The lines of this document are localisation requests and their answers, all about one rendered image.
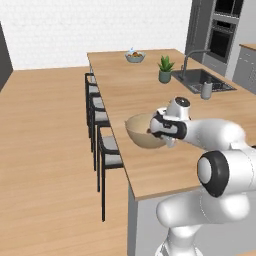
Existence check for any grey cupboard run wooden top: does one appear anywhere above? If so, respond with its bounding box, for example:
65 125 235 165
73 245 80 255
231 42 256 95

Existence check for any dark grey tall unit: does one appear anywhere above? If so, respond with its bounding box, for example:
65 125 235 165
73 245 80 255
0 21 15 93

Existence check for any tall grey cupboard unit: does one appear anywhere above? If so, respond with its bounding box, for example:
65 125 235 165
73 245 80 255
184 0 256 80

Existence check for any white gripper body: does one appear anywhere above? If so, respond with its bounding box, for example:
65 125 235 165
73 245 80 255
164 136 178 149

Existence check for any tan round basket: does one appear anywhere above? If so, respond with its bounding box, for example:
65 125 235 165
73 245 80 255
124 113 168 150

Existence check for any grey island counter base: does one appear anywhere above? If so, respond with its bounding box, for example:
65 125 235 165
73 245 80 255
126 182 256 256

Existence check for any grey fruit bowl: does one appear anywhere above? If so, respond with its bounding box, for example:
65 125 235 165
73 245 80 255
124 47 147 65

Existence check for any green potted plant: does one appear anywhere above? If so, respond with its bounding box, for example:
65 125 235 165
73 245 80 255
157 54 176 85

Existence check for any dark grey sink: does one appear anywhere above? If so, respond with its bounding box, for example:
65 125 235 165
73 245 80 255
171 68 238 95

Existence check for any grey tap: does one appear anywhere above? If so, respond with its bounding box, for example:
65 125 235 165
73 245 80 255
180 48 212 81

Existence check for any black stool grey seat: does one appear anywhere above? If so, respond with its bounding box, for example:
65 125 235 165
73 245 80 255
83 72 98 128
85 83 104 140
89 96 112 172
95 125 125 223

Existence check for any black built-in microwave oven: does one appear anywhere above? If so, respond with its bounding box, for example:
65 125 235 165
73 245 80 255
213 0 246 18

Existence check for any grey soap dispenser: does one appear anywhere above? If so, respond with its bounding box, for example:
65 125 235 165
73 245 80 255
200 80 214 101

